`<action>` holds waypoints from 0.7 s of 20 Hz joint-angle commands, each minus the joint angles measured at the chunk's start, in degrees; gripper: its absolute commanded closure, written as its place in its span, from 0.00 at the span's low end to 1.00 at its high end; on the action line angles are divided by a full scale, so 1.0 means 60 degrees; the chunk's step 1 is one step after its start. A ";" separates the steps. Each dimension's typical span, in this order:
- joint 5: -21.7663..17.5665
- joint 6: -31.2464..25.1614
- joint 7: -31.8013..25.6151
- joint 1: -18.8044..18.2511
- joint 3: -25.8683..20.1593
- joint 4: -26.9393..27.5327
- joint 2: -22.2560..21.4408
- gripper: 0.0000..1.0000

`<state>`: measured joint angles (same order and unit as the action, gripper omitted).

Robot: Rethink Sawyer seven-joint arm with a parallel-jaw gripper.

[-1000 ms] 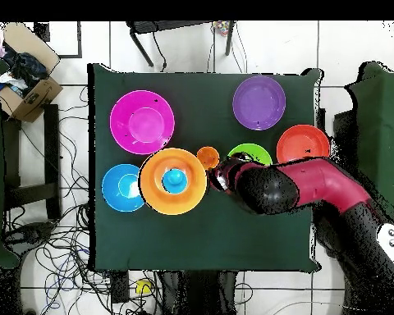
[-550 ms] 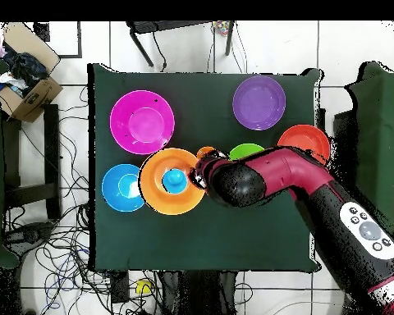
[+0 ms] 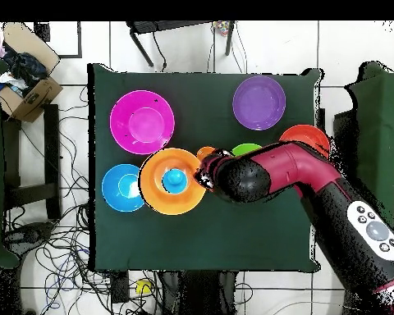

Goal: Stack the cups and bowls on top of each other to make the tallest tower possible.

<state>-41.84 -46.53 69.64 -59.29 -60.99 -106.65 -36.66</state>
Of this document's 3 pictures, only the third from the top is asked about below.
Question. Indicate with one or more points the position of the large red-orange bowl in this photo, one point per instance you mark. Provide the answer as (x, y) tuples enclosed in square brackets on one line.
[(308, 134)]

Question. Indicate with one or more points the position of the black pedestal foot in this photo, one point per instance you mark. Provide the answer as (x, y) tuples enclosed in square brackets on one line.
[(26, 234)]

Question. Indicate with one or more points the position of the black bench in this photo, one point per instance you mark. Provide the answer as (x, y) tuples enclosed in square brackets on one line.
[(52, 157)]

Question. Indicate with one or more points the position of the green bowl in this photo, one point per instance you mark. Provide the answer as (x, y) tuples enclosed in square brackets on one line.
[(246, 149)]

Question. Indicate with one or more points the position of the orange cup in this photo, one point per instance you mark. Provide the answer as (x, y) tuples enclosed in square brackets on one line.
[(204, 152)]

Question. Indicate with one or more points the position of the yellow ball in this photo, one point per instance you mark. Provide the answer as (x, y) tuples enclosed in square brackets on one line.
[(143, 286)]

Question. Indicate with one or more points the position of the dark green table cloth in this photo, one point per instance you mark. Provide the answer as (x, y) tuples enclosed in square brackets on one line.
[(216, 236)]

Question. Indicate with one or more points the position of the blue round bowl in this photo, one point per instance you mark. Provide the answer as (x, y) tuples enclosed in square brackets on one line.
[(116, 190)]

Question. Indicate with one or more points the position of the black power adapter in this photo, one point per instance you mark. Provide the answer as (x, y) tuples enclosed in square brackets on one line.
[(120, 285)]

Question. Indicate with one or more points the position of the cardboard box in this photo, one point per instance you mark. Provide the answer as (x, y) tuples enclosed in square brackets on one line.
[(36, 95)]

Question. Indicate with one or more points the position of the black chair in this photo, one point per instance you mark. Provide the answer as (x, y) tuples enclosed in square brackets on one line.
[(344, 131)]

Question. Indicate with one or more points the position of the large orange bowl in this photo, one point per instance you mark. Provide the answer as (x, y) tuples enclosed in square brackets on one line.
[(154, 197)]

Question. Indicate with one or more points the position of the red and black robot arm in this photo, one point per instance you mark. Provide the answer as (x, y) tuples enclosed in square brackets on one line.
[(298, 164)]

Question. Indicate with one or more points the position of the blue cup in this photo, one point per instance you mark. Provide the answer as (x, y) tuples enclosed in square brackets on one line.
[(174, 181)]

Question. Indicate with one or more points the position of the black metal frame table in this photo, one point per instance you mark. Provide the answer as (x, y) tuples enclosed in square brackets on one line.
[(170, 26)]

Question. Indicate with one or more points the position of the pink bowl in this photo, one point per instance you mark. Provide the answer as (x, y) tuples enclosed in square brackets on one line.
[(142, 122)]

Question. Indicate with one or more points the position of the purple bowl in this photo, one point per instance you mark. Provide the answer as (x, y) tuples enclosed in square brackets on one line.
[(259, 103)]

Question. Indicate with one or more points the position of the dark clothes pile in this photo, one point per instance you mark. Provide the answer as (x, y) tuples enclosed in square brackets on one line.
[(26, 70)]

